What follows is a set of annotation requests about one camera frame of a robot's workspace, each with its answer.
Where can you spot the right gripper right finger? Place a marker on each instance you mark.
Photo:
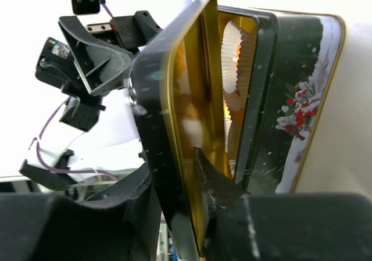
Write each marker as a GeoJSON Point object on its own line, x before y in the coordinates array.
{"type": "Point", "coordinates": [242, 226]}

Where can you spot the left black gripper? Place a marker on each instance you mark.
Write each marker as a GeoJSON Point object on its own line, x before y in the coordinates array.
{"type": "Point", "coordinates": [101, 62]}

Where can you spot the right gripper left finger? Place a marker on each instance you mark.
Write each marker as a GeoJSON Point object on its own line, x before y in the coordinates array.
{"type": "Point", "coordinates": [118, 223]}

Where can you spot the gold tin lid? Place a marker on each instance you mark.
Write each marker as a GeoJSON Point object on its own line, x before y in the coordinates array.
{"type": "Point", "coordinates": [151, 92]}

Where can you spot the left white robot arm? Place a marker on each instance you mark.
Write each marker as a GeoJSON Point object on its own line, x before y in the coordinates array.
{"type": "Point", "coordinates": [49, 160]}

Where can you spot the white paper cup bottom-right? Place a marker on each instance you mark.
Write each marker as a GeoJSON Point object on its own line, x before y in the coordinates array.
{"type": "Point", "coordinates": [232, 129]}

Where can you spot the white paper cup top-right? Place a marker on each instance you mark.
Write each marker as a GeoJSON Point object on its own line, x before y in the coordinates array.
{"type": "Point", "coordinates": [232, 40]}

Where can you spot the gold cookie tin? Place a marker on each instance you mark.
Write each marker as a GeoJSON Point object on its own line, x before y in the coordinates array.
{"type": "Point", "coordinates": [284, 73]}

